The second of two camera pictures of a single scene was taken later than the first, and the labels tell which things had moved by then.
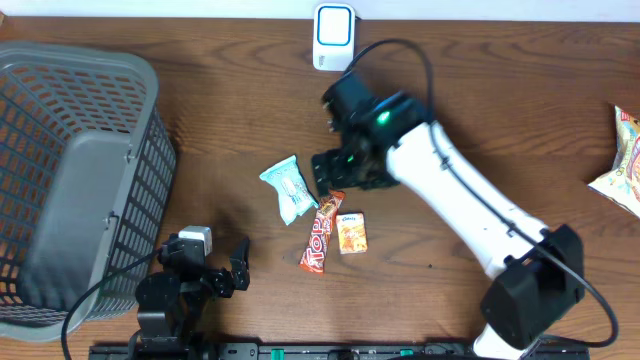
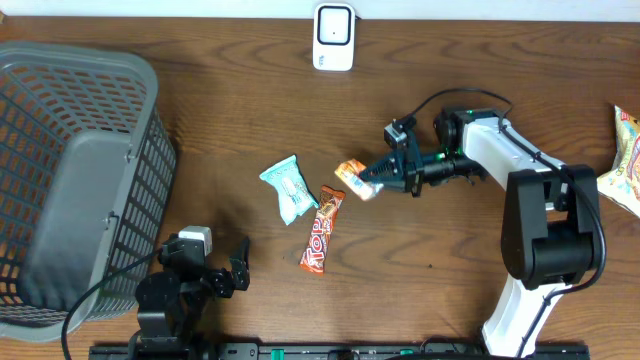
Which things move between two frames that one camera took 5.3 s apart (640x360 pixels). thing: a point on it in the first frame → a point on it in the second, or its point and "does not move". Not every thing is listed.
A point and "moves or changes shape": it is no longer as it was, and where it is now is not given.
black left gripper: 224,284 does not move
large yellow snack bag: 622,184 does not move
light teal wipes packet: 295,197 does not move
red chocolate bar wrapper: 312,257 does not move
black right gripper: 338,175 → 407,169
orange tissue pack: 352,233 moves or changes shape
